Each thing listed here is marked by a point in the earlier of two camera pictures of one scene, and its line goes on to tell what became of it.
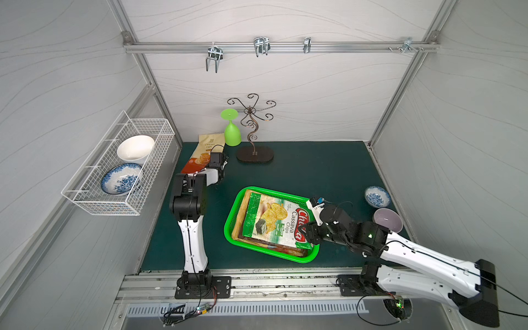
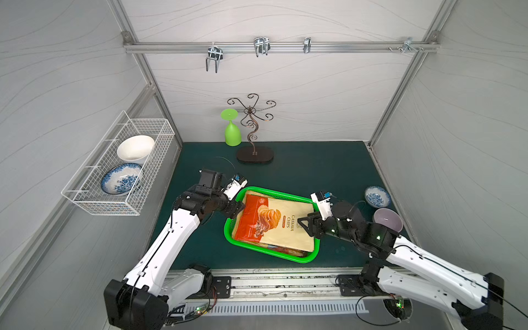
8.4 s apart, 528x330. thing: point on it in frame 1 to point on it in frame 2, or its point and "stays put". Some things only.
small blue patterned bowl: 377,196 stays put
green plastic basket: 231,220 stays put
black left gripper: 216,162 to 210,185
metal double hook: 215,53 stays put
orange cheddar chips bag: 201,158 to 269,218
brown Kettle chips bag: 237,234 stays put
